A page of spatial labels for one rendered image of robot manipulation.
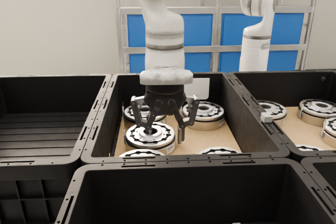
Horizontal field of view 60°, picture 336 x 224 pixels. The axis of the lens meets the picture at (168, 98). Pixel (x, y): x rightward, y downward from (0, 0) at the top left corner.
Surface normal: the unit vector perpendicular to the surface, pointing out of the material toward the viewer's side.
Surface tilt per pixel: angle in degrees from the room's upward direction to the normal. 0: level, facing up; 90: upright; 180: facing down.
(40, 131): 0
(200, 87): 90
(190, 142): 0
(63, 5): 90
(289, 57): 90
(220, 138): 0
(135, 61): 90
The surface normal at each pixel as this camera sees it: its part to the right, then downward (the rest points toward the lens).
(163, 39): -0.03, 0.38
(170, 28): 0.28, 0.34
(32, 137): 0.00, -0.92
